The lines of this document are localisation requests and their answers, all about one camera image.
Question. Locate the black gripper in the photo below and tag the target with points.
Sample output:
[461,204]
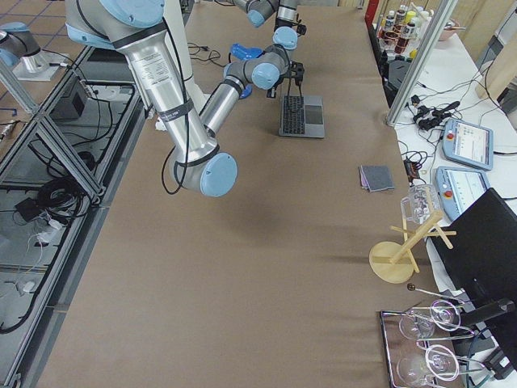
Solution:
[293,82]

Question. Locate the teach pendant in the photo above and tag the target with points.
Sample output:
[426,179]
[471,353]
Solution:
[468,144]
[459,188]

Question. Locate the wooden cup rack stand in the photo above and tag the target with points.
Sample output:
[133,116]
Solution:
[394,262]

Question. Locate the wine glass upper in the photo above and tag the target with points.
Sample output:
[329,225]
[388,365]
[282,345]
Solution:
[421,322]

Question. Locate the upper teach pendant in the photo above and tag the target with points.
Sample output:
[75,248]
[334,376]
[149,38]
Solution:
[468,144]

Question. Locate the folded grey cloth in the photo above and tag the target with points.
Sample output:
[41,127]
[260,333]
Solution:
[376,178]

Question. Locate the bottle group on shelf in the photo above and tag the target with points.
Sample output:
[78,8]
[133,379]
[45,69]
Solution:
[400,27]

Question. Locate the glass mug on rack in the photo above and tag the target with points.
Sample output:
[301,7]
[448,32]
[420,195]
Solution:
[421,201]

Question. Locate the grey aluminium laptop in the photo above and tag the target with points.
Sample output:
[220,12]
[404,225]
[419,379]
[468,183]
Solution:
[302,116]

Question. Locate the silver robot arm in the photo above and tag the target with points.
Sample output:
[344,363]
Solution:
[267,70]
[136,30]

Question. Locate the metal glass rack tray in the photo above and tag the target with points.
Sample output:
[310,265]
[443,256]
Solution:
[420,348]

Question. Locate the lower teach pendant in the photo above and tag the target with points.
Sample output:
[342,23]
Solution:
[459,188]

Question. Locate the aluminium frame post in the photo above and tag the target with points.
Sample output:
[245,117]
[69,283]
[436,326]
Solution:
[430,38]

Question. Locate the black monitor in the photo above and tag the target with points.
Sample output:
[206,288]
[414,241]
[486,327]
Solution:
[482,262]

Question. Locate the wine glass lower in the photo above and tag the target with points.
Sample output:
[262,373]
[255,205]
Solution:
[431,368]

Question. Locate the wine glass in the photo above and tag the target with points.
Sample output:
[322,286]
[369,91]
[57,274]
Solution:
[431,368]
[421,322]

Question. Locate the blue desk lamp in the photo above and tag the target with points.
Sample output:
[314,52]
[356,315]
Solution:
[243,53]

